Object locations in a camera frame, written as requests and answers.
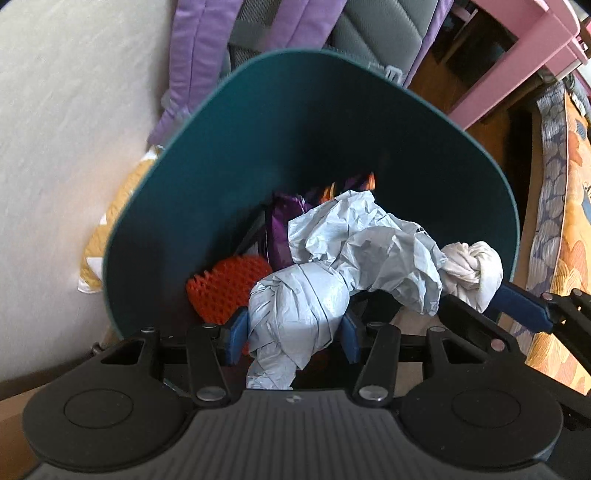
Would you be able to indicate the teal waste bin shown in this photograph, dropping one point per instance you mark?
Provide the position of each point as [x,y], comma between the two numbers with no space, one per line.
[277,138]

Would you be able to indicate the grey plastic bag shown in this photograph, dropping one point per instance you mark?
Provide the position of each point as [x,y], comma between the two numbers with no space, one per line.
[323,277]

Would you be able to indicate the orange foam net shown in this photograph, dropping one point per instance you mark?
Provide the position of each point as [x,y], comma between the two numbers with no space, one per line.
[221,286]

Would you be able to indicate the patchwork quilt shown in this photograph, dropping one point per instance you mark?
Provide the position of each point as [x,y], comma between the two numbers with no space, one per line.
[99,249]

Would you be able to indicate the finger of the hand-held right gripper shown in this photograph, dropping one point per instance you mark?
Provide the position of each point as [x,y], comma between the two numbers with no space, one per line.
[475,325]
[521,304]

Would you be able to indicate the pale pink knotted bag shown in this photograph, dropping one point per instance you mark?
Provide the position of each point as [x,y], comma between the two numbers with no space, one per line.
[475,267]

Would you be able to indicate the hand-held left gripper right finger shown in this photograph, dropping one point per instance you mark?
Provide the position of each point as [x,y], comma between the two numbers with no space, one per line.
[351,337]

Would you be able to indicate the purple snack bag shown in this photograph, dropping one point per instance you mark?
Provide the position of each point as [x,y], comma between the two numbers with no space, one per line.
[281,221]

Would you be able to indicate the pink desk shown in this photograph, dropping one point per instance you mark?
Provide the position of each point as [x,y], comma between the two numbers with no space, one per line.
[517,78]

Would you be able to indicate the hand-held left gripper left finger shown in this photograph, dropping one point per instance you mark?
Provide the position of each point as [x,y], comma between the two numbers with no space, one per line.
[238,334]

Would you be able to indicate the purple grey backpack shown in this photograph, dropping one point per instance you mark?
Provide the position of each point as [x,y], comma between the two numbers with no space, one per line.
[203,37]

